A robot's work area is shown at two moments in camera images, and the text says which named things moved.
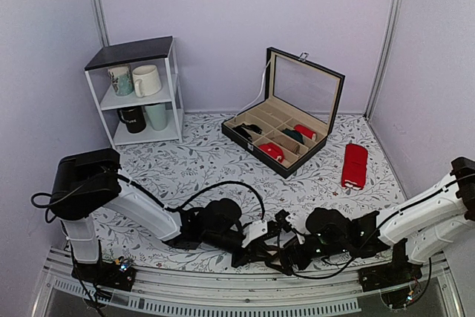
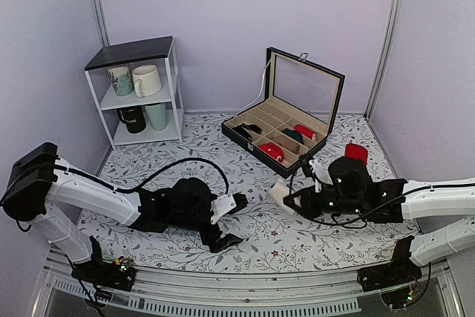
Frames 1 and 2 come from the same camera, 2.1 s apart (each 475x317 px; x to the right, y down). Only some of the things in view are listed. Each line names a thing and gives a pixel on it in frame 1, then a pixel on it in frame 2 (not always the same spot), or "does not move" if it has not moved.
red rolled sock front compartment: (274, 150) does not move
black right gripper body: (294, 249) → (315, 210)
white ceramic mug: (146, 80) does not move
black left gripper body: (249, 256) → (211, 236)
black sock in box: (243, 130) does not move
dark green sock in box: (295, 134) does not move
